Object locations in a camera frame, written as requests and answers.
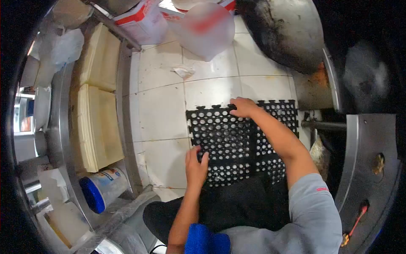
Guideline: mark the white carton with red print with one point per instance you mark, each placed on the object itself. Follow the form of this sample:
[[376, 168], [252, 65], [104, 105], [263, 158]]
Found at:
[[142, 22]]

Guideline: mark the person's right hand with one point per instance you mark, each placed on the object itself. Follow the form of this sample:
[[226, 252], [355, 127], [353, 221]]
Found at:
[[247, 108]]

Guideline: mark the person's body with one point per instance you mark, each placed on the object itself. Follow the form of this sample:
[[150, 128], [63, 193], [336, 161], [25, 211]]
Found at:
[[304, 222]]

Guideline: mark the person's left hand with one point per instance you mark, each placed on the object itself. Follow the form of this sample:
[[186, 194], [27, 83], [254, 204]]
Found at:
[[195, 173]]

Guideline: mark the person's left thumb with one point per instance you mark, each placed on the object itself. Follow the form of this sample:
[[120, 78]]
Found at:
[[206, 158]]

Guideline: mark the large blackened wok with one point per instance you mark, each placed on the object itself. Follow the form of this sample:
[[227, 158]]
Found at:
[[285, 31]]

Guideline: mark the white plastic tub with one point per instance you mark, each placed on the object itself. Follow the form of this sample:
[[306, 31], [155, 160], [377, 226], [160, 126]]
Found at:
[[66, 225]]

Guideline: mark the steel wok stove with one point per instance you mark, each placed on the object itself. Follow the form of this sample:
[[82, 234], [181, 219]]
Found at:
[[364, 165]]

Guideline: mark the white jar with blue lid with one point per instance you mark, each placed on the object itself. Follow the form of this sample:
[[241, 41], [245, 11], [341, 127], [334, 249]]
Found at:
[[104, 189]]

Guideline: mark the steel kitchen rack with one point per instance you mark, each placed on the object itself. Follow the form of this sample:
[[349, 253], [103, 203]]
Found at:
[[125, 104]]

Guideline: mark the person's right fingers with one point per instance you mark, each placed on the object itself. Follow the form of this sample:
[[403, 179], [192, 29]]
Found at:
[[239, 100]]

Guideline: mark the crumpled white paper scrap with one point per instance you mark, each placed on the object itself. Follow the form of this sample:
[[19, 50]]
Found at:
[[184, 72]]

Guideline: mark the person's left fingers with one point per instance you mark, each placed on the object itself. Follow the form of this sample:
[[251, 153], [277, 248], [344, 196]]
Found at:
[[193, 152]]

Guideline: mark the person's right thumb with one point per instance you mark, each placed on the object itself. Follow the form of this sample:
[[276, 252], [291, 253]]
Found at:
[[234, 112]]

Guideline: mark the black perforated rubber mat tile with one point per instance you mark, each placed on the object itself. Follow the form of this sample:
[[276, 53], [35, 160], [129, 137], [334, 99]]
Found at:
[[222, 133], [272, 158]]

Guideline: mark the white plastic bag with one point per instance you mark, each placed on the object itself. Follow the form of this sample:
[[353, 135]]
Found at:
[[60, 54]]

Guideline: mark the blue fuzzy cloth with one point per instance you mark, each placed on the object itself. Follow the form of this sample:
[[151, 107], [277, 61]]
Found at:
[[206, 241]]

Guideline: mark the person's legs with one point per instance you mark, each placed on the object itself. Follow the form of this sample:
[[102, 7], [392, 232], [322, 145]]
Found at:
[[228, 206]]

